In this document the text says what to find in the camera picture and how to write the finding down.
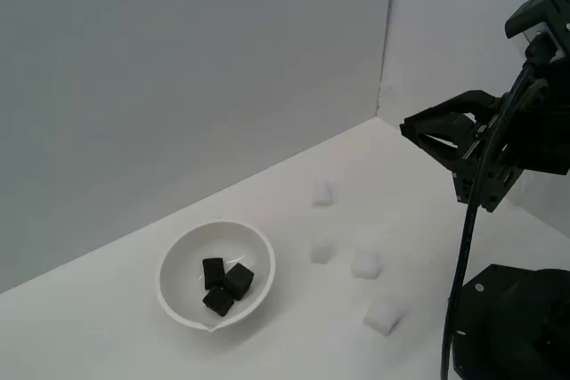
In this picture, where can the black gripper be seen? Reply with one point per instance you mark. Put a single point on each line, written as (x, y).
(494, 180)

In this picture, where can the black foam cube with slit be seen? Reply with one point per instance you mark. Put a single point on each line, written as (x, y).
(239, 281)

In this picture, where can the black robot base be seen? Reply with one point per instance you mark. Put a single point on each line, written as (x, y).
(512, 331)

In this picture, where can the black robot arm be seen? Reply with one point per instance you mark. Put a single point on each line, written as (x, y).
(552, 139)

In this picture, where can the white ceramic bowl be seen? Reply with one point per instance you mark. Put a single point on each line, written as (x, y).
(187, 264)

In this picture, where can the white foam cube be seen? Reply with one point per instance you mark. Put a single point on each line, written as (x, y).
(380, 315)
(321, 193)
(320, 252)
(366, 263)

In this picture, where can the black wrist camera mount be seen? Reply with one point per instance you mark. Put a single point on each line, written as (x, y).
(539, 6)

